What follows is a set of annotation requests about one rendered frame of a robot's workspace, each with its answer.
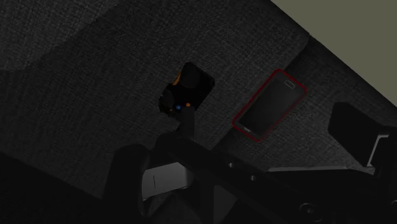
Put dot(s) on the dark grey fabric sofa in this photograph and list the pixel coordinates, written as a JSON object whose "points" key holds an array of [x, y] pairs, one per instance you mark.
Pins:
{"points": [[93, 77]]}

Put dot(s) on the red framed black phone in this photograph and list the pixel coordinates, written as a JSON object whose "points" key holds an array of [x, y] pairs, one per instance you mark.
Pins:
{"points": [[269, 106]]}

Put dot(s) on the black game controller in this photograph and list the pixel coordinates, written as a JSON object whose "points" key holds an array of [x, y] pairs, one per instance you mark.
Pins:
{"points": [[192, 85]]}

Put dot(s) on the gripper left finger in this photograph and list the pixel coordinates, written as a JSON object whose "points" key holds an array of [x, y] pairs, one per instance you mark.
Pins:
{"points": [[187, 124]]}

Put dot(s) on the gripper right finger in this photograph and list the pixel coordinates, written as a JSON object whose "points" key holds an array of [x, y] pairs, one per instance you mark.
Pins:
{"points": [[388, 173]]}

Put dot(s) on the black box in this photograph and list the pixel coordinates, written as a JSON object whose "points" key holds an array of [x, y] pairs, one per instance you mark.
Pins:
{"points": [[353, 130]]}

